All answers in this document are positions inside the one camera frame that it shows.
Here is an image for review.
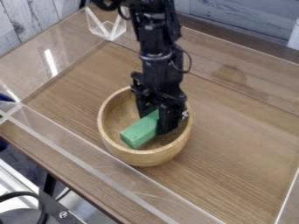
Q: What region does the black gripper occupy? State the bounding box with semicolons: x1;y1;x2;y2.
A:
130;52;186;136

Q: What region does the green rectangular block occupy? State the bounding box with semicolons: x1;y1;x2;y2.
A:
118;109;158;149

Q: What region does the brown wooden bowl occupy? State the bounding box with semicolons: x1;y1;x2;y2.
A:
97;87;193;167

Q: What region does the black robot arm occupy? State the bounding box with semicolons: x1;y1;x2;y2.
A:
90;0;186;135

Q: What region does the black table leg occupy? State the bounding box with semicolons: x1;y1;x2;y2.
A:
42;174;57;196

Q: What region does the blue object at edge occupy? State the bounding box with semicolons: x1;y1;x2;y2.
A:
0;93;14;102

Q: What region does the clear acrylic back wall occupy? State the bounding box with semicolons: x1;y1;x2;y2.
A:
109;5;299;117

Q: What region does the clear acrylic wall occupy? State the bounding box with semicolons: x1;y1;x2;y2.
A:
0;6;104;102
109;5;299;117
0;101;224;224

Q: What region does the clear acrylic corner bracket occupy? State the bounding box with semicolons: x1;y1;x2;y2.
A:
85;7;126;41

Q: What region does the clear acrylic front wall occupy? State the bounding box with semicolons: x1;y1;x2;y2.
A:
0;101;224;224

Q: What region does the clear acrylic left wall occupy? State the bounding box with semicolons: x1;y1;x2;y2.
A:
0;6;104;102

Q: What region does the metal bracket with screw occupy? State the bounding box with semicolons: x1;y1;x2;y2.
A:
38;192;86;224

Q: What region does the black cable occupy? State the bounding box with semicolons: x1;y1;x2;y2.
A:
0;192;52;224

